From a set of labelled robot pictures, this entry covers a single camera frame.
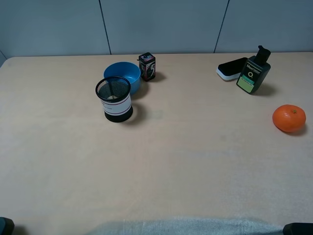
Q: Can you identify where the orange mandarin fruit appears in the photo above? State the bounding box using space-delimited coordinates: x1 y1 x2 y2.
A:
272 104 306 133

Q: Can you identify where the black object bottom right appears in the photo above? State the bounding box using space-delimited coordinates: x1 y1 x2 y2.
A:
283 223 313 235

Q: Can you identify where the black object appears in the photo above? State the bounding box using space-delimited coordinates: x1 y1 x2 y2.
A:
283 223 313 235
0 217 15 235

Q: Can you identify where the black object bottom left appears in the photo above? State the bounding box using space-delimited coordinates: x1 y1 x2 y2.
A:
0 217 15 235

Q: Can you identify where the black mesh pen cup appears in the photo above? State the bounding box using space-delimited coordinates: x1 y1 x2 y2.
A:
95 76 133 123

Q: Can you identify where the blue plastic bowl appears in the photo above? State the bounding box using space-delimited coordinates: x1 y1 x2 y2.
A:
103 62 141 95

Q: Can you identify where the black gum box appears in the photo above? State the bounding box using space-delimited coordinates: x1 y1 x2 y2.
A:
138 52 156 82

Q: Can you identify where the black white board eraser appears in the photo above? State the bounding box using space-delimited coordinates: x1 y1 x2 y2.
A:
216 57 247 81

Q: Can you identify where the dark green pump bottle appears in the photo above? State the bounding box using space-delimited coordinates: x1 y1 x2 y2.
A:
236 45 271 94

